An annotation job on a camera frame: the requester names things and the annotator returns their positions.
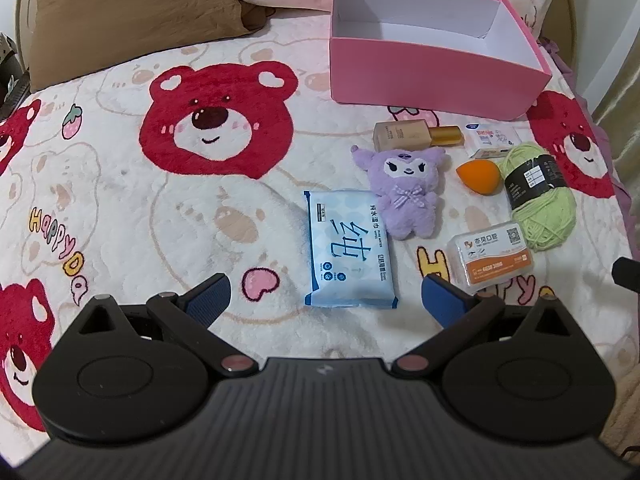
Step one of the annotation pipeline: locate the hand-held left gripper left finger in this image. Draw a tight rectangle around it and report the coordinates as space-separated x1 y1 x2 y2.
80 273 256 377

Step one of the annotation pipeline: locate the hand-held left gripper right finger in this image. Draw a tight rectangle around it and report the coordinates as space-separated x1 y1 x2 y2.
391 273 577 377

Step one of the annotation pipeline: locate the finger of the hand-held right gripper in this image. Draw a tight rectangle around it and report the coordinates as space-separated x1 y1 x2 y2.
611 257 640 293

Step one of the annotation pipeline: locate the green yarn ball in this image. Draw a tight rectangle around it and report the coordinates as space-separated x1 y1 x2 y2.
500 143 578 252

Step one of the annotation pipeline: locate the purple plush toy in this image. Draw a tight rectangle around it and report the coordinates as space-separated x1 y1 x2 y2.
351 145 447 240

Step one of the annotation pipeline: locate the blue wet wipes pack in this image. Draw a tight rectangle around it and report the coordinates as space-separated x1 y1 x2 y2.
303 189 399 309

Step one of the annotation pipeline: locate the orange makeup sponge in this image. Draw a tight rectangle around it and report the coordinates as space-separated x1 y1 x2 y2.
455 160 502 189

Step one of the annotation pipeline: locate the small white tissue pack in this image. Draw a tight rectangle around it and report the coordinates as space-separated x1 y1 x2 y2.
462 124 521 161

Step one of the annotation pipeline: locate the beige foundation bottle gold cap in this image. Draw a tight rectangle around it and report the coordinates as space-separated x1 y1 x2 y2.
373 119 462 152

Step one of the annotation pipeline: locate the pink cardboard box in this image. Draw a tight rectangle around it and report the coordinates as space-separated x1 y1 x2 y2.
328 0 552 122

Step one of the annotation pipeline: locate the red bear printed blanket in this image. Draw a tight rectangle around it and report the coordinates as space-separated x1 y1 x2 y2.
0 25 632 461

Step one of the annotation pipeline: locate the gold curtain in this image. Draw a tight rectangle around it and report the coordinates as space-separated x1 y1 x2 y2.
590 25 640 241

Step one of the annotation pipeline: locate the dark cloth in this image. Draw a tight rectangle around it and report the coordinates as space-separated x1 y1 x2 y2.
0 74 32 121

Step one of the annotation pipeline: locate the brown pillow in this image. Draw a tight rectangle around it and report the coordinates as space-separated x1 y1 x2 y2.
27 0 273 93

